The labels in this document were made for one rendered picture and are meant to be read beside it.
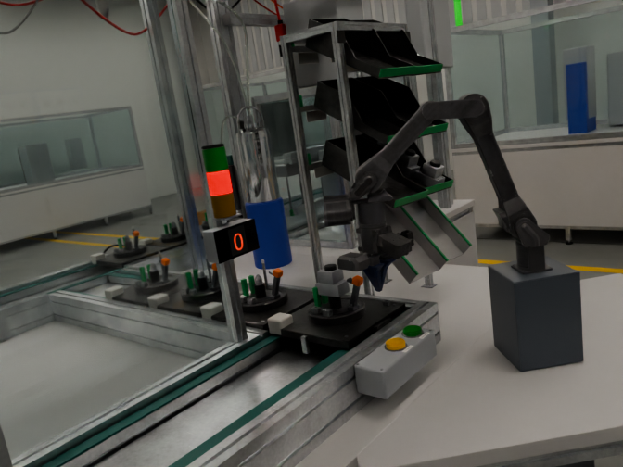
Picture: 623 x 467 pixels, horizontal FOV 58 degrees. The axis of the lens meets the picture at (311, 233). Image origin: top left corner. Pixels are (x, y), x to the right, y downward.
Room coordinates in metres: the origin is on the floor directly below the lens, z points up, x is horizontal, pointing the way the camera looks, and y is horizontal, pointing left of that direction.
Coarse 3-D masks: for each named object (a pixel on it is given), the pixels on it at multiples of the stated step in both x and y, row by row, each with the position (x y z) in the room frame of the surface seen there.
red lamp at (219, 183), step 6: (210, 174) 1.20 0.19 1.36; (216, 174) 1.19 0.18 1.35; (222, 174) 1.20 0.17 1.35; (228, 174) 1.21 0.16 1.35; (210, 180) 1.20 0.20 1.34; (216, 180) 1.19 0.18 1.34; (222, 180) 1.20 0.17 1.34; (228, 180) 1.21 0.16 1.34; (210, 186) 1.20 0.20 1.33; (216, 186) 1.19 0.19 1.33; (222, 186) 1.19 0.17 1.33; (228, 186) 1.20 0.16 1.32; (210, 192) 1.20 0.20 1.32; (216, 192) 1.19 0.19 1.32; (222, 192) 1.19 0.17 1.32; (228, 192) 1.20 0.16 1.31
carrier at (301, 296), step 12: (264, 264) 1.51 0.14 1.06; (252, 276) 1.49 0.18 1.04; (264, 276) 1.51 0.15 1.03; (252, 288) 1.48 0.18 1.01; (264, 288) 1.44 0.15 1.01; (288, 288) 1.55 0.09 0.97; (252, 300) 1.39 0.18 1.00; (264, 300) 1.41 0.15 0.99; (276, 300) 1.40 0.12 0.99; (288, 300) 1.44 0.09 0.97; (300, 300) 1.42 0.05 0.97; (312, 300) 1.42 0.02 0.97; (252, 312) 1.38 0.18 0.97; (264, 312) 1.37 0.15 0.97; (276, 312) 1.36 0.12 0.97; (288, 312) 1.35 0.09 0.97; (252, 324) 1.31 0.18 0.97; (264, 324) 1.29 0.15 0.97
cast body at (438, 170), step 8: (432, 160) 1.56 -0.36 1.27; (424, 168) 1.56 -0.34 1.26; (432, 168) 1.54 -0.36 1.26; (440, 168) 1.54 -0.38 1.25; (416, 176) 1.60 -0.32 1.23; (424, 176) 1.56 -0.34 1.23; (432, 176) 1.54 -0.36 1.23; (440, 176) 1.56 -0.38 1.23; (424, 184) 1.56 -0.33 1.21; (432, 184) 1.54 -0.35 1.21
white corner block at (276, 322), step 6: (270, 318) 1.27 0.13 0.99; (276, 318) 1.26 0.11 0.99; (282, 318) 1.26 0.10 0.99; (288, 318) 1.26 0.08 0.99; (270, 324) 1.26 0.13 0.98; (276, 324) 1.25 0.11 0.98; (282, 324) 1.25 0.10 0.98; (288, 324) 1.26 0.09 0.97; (270, 330) 1.27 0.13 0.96; (276, 330) 1.25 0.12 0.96
